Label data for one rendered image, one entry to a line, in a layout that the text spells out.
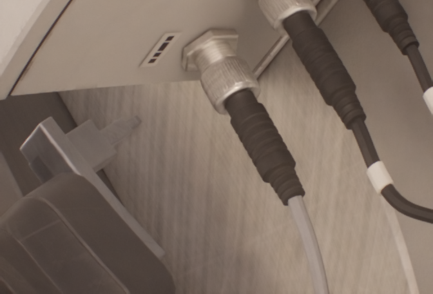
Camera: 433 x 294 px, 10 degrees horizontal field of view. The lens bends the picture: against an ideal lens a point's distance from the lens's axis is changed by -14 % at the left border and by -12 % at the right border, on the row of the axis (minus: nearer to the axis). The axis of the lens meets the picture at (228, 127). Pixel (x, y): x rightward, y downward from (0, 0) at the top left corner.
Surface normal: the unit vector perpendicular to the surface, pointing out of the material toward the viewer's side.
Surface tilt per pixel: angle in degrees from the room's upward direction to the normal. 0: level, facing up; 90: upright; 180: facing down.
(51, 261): 51
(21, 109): 35
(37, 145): 98
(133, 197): 90
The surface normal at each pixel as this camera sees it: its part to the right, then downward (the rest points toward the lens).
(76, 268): 0.47, -0.50
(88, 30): 0.44, 0.78
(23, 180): 0.47, -0.68
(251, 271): -0.74, 0.05
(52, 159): -0.40, 0.25
